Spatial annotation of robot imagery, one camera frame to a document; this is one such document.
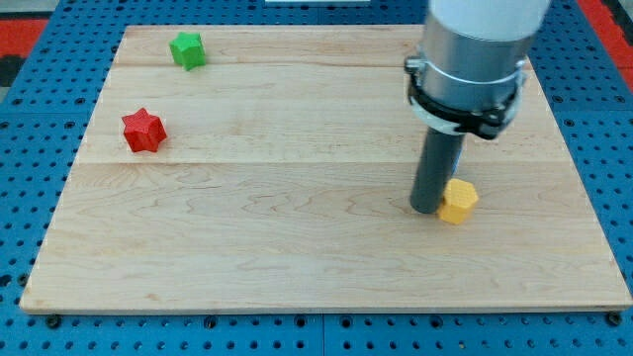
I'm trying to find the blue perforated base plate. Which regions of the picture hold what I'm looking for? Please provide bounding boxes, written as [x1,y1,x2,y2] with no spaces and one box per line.
[1,0,632,355]

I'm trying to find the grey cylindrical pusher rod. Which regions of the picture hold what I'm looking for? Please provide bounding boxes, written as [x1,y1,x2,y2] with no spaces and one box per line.
[409,128,464,214]

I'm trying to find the yellow hexagon block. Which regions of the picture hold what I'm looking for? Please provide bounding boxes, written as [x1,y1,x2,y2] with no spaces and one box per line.
[436,178,479,224]

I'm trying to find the light wooden board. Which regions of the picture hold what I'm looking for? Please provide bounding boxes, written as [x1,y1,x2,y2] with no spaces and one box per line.
[20,26,632,314]

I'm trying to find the green star block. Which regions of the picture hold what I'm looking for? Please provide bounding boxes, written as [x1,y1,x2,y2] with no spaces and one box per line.
[169,32,206,71]

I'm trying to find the red star block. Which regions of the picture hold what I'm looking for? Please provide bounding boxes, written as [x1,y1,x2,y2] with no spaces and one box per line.
[122,108,167,152]

